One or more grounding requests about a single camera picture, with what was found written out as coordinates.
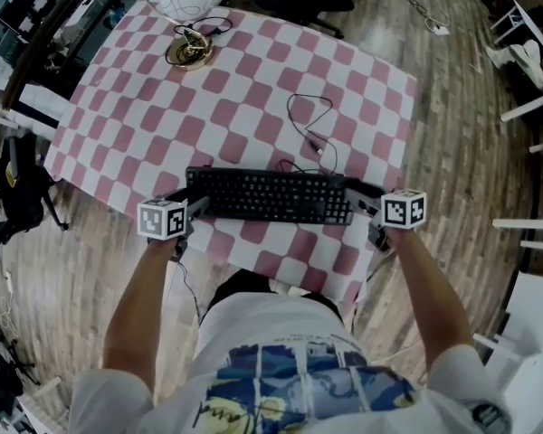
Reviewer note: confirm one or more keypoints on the person's black shorts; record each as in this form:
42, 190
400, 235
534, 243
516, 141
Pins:
240, 283

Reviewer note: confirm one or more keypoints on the person's white printed shirt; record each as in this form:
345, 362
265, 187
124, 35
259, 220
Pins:
276, 323

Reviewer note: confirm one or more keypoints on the pink checkered tablecloth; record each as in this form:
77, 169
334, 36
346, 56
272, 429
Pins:
253, 106

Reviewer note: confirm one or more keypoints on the black keyboard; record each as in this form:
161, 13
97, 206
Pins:
262, 195

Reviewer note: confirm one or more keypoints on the person's left forearm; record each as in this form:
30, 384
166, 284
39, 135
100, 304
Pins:
136, 305

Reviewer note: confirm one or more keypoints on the white slanted table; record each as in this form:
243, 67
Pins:
531, 25

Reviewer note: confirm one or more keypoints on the white table frame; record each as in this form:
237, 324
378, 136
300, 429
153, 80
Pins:
50, 384

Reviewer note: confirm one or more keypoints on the black office chair yellow patch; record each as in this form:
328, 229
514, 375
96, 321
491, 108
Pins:
22, 197

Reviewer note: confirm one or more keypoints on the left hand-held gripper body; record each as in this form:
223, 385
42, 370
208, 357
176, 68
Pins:
160, 219

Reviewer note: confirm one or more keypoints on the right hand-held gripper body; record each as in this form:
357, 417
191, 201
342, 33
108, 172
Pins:
402, 210

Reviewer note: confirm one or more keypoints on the black stair railing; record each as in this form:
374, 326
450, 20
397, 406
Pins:
40, 39

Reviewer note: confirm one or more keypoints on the person's right forearm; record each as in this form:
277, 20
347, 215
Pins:
425, 296

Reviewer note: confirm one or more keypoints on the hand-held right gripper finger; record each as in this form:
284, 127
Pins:
366, 188
366, 204

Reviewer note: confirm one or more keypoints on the white table with grey top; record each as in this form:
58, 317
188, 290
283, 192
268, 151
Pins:
525, 223

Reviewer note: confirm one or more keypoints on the white power strip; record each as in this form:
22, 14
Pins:
9, 283
439, 27

